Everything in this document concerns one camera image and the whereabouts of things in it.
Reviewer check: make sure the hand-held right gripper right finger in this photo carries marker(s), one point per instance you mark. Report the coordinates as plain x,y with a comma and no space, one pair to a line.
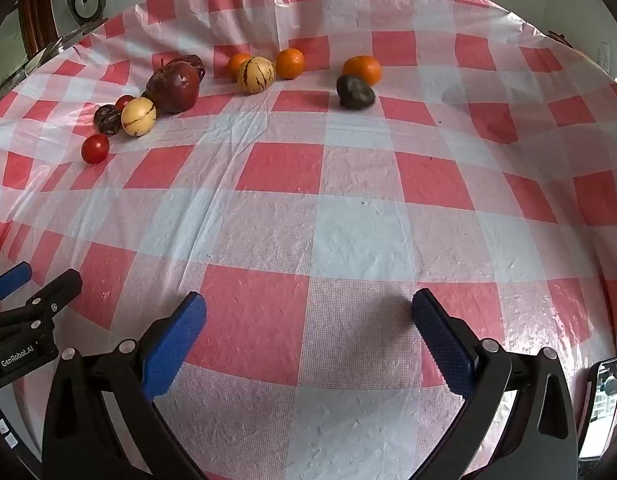
443,342

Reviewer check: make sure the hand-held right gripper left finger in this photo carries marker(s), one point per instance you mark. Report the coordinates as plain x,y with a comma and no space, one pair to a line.
176,340

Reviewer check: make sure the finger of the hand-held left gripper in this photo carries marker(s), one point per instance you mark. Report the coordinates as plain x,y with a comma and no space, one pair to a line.
58,292
11,280

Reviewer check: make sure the red tomato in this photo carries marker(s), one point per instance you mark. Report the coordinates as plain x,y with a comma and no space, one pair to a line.
124,102
96,149

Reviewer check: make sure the large dark red apple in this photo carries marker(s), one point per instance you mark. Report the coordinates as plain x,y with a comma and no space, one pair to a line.
173,87

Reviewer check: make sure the dark green avocado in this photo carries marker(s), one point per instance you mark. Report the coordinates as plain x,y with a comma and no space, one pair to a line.
356,92

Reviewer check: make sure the dark red round fruit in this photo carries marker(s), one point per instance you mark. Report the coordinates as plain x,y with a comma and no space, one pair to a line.
192,64

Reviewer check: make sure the orange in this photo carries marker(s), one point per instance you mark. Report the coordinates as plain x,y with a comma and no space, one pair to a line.
290,63
363,67
237,64

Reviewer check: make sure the red white checkered tablecloth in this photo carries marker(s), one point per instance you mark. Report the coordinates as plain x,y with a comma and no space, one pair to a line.
358,220

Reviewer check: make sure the smartphone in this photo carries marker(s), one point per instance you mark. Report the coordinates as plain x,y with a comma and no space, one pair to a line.
600,405

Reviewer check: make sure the dark wrinkled passion fruit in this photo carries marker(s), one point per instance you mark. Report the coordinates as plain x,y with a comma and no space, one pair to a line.
107,120

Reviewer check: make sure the plain yellow pepino melon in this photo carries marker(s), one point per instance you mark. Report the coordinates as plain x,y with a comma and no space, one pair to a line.
138,116

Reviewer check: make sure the wooden framed glass door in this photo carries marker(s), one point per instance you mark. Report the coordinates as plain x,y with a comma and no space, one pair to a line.
38,17

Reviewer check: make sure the striped yellow pepino melon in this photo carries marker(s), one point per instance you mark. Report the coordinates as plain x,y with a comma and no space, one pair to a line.
256,75

